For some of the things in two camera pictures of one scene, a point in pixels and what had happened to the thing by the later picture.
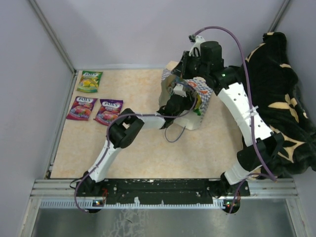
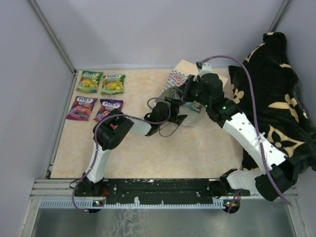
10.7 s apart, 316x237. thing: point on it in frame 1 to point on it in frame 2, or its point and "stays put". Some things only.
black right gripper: x=180 y=70 to x=192 y=80
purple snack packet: x=108 y=110 stays put
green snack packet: x=198 y=110 to x=112 y=84
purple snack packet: x=81 y=108 stays put
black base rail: x=149 y=192 stays put
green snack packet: x=89 y=81 stays put
